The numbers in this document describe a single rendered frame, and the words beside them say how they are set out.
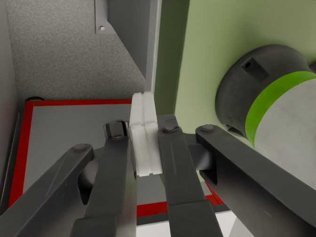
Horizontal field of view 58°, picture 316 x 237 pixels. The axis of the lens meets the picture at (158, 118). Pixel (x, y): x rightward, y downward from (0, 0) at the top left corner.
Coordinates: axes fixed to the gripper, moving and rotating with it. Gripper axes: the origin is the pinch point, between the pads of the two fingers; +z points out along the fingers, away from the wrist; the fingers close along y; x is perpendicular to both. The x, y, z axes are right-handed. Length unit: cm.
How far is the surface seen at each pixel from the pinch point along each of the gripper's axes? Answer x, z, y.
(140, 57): -2, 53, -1
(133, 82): -21, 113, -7
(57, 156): -29, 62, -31
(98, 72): -13, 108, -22
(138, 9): 8, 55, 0
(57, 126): -25, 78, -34
